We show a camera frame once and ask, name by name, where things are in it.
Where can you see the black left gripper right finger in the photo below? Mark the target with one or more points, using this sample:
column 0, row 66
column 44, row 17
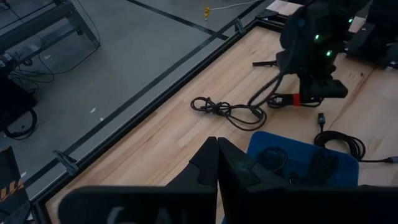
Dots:
column 236, row 171

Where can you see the blue plastic tray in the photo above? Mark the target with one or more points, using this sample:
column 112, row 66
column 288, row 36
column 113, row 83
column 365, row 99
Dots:
column 304, row 146

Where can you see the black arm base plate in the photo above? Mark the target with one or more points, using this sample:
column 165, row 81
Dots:
column 360, row 46

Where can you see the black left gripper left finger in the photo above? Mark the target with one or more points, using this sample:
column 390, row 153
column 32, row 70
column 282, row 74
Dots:
column 206, row 168

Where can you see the black frame clamp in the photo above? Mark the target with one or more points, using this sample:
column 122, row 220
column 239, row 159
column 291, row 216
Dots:
column 65, row 161
column 239, row 26

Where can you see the grey metal table legs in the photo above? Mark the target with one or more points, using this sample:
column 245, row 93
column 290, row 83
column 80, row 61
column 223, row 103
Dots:
column 74, row 18

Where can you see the black aluminium frame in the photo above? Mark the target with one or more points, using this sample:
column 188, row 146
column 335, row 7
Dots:
column 140, row 115

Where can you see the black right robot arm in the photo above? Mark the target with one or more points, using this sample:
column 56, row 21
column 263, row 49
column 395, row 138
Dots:
column 311, row 31

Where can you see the black equipment case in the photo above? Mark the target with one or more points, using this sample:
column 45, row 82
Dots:
column 12, row 99

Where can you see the black mat with hazard stripes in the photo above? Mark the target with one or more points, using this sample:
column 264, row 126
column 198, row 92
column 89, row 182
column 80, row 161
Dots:
column 9, row 186

